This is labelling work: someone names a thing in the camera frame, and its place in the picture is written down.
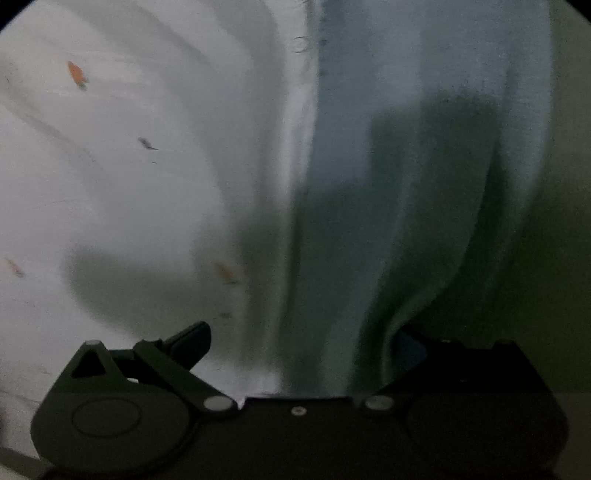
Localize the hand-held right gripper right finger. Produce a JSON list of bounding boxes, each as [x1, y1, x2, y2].
[[355, 325, 551, 412]]

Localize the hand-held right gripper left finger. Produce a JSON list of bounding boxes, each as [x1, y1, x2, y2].
[[68, 321, 238, 415]]

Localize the light blue denim jeans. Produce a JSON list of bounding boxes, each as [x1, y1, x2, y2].
[[281, 0, 556, 400]]

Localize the white printed bed sheet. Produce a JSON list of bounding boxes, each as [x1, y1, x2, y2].
[[0, 0, 320, 467]]

